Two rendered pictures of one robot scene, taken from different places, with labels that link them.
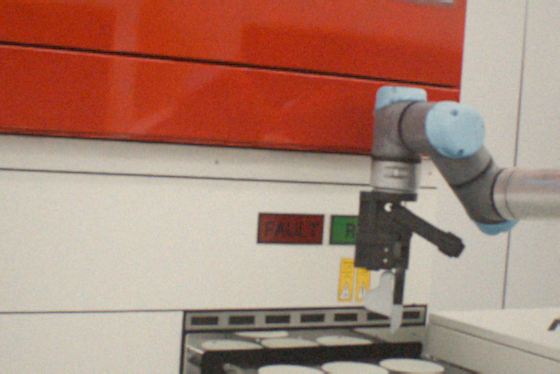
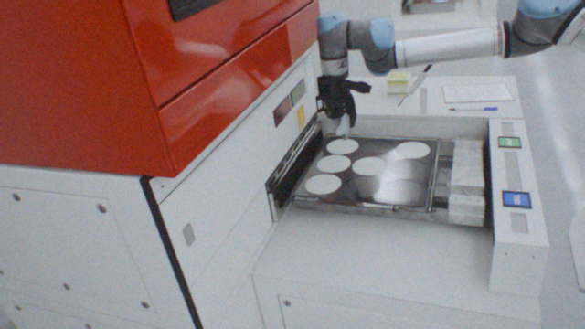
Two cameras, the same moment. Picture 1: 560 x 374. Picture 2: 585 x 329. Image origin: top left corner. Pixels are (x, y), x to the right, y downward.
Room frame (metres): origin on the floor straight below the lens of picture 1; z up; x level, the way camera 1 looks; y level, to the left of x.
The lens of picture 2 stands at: (0.85, 0.60, 1.55)
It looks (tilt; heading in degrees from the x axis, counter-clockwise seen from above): 30 degrees down; 325
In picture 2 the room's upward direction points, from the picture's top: 9 degrees counter-clockwise
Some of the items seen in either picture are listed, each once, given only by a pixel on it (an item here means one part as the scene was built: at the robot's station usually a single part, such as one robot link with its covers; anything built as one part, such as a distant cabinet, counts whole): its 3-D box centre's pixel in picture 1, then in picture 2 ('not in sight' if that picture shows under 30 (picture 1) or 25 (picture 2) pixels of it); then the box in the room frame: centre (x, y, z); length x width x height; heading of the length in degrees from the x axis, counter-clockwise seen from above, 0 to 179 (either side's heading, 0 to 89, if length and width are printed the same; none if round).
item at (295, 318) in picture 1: (311, 318); (295, 146); (1.77, -0.06, 0.96); 0.44 x 0.01 x 0.02; 120
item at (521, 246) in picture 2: not in sight; (509, 192); (1.24, -0.31, 0.89); 0.55 x 0.09 x 0.14; 120
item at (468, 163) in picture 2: not in sight; (467, 179); (1.37, -0.33, 0.87); 0.36 x 0.08 x 0.03; 120
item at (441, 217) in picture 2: not in sight; (384, 210); (1.47, -0.11, 0.84); 0.50 x 0.02 x 0.03; 30
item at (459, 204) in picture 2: not in sight; (466, 204); (1.29, -0.19, 0.89); 0.08 x 0.03 x 0.03; 30
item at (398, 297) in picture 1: (399, 274); (348, 112); (1.65, -0.18, 1.05); 0.05 x 0.02 x 0.09; 174
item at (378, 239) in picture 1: (385, 231); (335, 93); (1.68, -0.16, 1.11); 0.09 x 0.08 x 0.12; 84
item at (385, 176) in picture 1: (395, 177); (335, 65); (1.67, -0.17, 1.19); 0.08 x 0.08 x 0.05
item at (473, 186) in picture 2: not in sight; (467, 185); (1.33, -0.26, 0.89); 0.08 x 0.03 x 0.03; 30
